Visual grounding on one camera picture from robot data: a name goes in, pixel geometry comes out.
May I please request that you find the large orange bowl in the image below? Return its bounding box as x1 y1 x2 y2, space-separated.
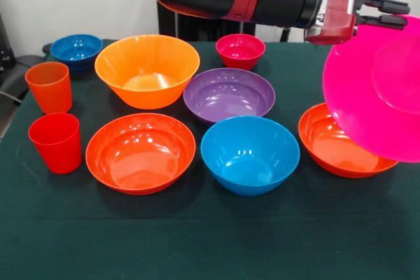
94 34 201 110

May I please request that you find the black office chair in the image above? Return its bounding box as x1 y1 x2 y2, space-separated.
0 42 53 107

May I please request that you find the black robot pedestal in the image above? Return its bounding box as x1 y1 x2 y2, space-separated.
156 1 259 42

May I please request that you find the purple bowl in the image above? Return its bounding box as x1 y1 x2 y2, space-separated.
182 67 276 127

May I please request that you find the light blue bowl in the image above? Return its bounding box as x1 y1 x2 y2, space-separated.
200 115 301 197

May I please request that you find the red-orange bowl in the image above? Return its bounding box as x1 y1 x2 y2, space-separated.
297 102 400 179
85 112 197 196

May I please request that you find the large pink bowl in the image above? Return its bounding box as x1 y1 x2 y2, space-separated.
322 14 420 163

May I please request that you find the small crimson bowl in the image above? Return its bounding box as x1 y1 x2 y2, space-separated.
215 33 266 71

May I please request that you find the red cup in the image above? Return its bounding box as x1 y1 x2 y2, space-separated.
28 112 83 175

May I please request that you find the orange cup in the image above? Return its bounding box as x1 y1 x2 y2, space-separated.
24 61 74 115

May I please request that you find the small dark blue bowl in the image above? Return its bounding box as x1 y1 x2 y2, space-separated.
50 33 104 73

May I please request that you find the dark green tablecloth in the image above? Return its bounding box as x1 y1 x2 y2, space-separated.
0 39 420 280

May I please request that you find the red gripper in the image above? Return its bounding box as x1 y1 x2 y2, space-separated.
304 0 411 45

